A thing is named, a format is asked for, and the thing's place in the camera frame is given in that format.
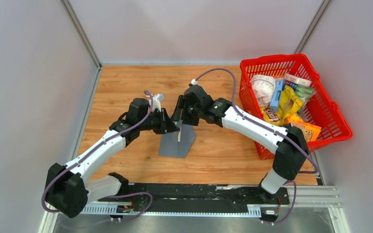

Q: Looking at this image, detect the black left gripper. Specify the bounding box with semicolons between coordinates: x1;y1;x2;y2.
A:
138;108;179;134

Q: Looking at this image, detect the white letter paper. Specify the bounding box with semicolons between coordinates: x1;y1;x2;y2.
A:
177;125;182;142

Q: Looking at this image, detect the grey-blue paper envelope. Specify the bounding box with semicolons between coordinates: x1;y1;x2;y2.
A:
158;121;196;158

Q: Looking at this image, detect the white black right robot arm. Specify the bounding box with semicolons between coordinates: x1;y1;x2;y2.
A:
171;85;308;203

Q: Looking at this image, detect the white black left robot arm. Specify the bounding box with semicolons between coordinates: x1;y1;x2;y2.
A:
41;93;179;218

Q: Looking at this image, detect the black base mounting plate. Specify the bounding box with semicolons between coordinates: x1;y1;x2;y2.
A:
97;183;291;214

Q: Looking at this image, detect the white crumpled plastic bag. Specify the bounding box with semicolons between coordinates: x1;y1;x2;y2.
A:
250;74;276;107

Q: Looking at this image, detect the blue box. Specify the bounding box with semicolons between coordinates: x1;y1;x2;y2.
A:
269;77;285;113

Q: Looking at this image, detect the yellow Lays chips bag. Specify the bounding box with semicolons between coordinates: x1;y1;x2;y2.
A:
260;85;304;126

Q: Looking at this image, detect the white red carton box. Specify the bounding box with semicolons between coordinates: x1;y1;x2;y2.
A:
284;73;312;87

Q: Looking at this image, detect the green snack packet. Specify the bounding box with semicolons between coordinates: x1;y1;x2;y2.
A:
294;85;315;105

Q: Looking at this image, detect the orange snack bag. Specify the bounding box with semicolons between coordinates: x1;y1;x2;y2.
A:
286;114;322;142

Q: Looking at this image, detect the red plastic shopping basket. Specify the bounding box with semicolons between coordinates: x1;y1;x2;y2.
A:
239;53;353;152

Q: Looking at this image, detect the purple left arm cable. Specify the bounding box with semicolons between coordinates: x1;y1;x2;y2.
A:
41;90;153;223

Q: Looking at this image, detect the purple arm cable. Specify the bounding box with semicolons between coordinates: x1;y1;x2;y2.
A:
41;90;153;223
194;67;320;225

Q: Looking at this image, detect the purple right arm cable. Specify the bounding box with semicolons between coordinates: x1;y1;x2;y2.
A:
194;67;320;225

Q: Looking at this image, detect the aluminium frame rail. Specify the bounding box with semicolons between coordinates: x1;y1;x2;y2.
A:
36;184;351;233

